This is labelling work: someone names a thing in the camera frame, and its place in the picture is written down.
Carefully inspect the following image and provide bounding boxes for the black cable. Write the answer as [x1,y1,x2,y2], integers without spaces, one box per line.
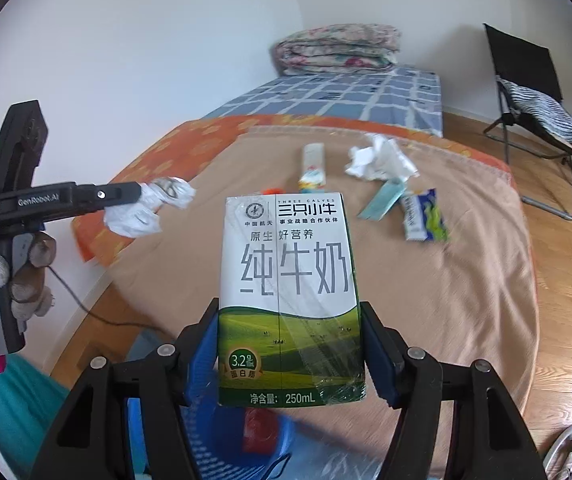
[45,263,168,334]

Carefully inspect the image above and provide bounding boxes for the orange floral bed sheet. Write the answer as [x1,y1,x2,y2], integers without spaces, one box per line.
[71,115,533,282]

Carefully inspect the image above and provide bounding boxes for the white tissue paper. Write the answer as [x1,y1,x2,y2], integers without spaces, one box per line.
[344,133,420,183]

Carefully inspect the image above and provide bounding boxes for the white green milk carton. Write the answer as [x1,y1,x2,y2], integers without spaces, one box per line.
[218,193,365,408]

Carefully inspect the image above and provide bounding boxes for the teal flat sachet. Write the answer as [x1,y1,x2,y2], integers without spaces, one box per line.
[358,180,406,221]

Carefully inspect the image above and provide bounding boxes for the white plastic bag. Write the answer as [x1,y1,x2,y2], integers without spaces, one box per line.
[104,177,196,238]

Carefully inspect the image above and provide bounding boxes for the striped cloth on chair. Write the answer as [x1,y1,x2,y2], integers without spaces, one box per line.
[498,77,572,145]

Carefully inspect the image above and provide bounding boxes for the blue green medicine packet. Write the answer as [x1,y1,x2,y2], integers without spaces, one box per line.
[401,188,449,242]

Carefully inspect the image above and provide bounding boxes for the red white carton box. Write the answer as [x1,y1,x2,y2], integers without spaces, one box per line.
[244,408,278,445]

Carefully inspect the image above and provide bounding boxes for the blue checkered mattress sheet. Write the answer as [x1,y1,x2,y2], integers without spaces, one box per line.
[207,65,443,138]

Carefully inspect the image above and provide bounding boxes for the black folding chair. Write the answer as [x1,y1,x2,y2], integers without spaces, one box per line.
[482,24,572,221]

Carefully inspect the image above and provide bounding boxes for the folded floral quilt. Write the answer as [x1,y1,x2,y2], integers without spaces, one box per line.
[273,23,401,75]

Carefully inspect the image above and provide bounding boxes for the beige fleece blanket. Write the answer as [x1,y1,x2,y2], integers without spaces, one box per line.
[106,136,539,406]

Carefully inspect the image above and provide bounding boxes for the left gloved hand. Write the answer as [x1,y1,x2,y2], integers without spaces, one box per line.
[0,231,58,346]

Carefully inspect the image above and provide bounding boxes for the blue plastic trash basket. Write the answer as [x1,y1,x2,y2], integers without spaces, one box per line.
[125,309,297,480]

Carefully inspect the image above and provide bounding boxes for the long white snack wrapper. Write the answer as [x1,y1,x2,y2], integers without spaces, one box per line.
[298,143,326,193]

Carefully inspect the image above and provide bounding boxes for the teal trousers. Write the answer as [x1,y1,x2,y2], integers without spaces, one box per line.
[0,354,69,479]

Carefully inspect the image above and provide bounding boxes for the orange plastic cup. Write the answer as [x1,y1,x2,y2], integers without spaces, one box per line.
[261,188,284,195]

